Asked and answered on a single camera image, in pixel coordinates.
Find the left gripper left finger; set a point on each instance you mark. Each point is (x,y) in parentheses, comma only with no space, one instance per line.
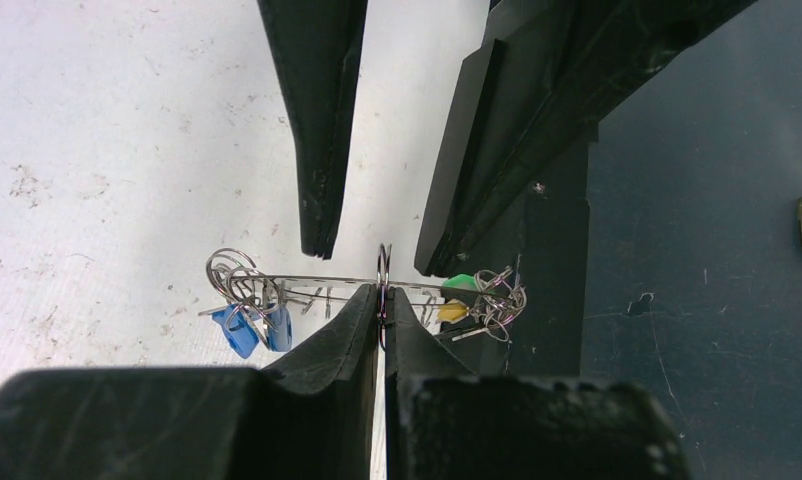
(308,415)

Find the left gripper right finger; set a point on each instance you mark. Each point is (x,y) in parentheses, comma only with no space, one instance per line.
(445,422)

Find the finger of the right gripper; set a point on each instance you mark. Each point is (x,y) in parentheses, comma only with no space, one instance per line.
(316,48)
(545,72)

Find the blue key tags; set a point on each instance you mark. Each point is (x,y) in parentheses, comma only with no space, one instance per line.
(245,330)

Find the green key tag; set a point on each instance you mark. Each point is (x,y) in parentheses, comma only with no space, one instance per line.
(462,282)

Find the small metal keyring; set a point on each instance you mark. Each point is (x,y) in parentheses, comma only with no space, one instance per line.
(383,267)

